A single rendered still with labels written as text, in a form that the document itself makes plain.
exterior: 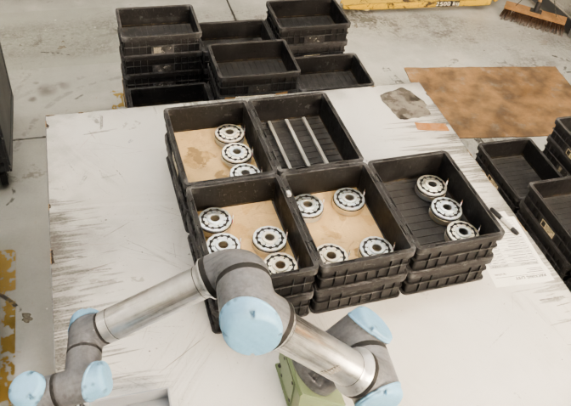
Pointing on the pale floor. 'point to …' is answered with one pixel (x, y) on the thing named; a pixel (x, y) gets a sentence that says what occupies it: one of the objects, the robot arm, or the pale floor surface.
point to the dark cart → (5, 121)
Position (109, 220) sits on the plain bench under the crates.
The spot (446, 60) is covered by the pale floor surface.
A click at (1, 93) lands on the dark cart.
